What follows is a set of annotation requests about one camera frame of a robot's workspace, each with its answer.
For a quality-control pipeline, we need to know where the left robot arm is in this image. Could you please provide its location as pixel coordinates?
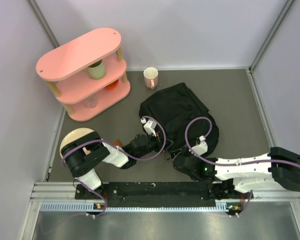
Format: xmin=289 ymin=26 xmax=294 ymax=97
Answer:
xmin=59 ymin=128 xmax=164 ymax=199

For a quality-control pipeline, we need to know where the orange bowl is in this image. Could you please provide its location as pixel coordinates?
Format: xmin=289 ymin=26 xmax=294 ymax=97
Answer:
xmin=105 ymin=79 xmax=119 ymax=90

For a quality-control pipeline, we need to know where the pink mug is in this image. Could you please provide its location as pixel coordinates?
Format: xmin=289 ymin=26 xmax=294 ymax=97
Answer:
xmin=143 ymin=67 xmax=159 ymax=90

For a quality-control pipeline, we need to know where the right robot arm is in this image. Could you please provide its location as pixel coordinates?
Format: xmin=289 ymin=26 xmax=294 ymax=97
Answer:
xmin=170 ymin=147 xmax=300 ymax=200

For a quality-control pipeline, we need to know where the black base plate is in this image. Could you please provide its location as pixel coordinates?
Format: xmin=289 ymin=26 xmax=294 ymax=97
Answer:
xmin=74 ymin=181 xmax=255 ymax=203

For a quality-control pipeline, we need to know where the pink three-tier shelf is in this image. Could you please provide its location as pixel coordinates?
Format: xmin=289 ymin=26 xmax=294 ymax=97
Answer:
xmin=36 ymin=27 xmax=131 ymax=122

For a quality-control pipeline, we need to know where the pink cream plate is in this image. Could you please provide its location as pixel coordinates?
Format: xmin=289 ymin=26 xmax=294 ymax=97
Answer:
xmin=59 ymin=127 xmax=94 ymax=158

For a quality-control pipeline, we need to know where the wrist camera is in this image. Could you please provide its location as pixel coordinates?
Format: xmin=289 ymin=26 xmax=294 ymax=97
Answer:
xmin=140 ymin=118 xmax=157 ymax=137
xmin=191 ymin=135 xmax=208 ymax=156

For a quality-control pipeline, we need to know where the green mug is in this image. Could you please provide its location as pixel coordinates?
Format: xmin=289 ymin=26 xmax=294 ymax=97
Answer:
xmin=81 ymin=60 xmax=106 ymax=80

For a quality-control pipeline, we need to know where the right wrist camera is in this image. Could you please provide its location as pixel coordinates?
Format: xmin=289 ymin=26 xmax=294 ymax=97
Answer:
xmin=191 ymin=135 xmax=208 ymax=156

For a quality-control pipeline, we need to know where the slotted cable duct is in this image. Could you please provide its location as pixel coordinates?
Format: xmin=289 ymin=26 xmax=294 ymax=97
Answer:
xmin=40 ymin=201 xmax=242 ymax=213

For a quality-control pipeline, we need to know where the black student backpack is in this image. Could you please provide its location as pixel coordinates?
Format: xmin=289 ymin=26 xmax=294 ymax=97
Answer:
xmin=139 ymin=82 xmax=220 ymax=157

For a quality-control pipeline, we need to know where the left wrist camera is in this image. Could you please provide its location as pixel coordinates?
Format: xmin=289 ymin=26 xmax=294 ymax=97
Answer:
xmin=140 ymin=118 xmax=157 ymax=137

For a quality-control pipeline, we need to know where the clear glass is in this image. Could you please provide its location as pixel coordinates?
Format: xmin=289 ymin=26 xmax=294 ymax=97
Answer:
xmin=84 ymin=95 xmax=98 ymax=109

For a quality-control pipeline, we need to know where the brown leather wallet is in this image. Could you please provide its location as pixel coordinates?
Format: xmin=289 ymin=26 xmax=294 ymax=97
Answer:
xmin=113 ymin=140 xmax=123 ymax=147

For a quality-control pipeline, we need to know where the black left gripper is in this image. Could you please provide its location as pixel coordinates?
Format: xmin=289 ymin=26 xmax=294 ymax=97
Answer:
xmin=135 ymin=130 xmax=174 ymax=160

